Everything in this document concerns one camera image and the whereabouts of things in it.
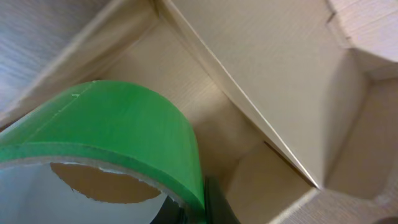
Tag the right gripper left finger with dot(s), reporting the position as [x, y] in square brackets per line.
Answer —
[170, 213]

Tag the brown cardboard box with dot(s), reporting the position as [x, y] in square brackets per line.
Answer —
[293, 104]

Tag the green tape roll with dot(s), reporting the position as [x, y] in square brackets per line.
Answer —
[123, 124]

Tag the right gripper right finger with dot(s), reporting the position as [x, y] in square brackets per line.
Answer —
[217, 208]

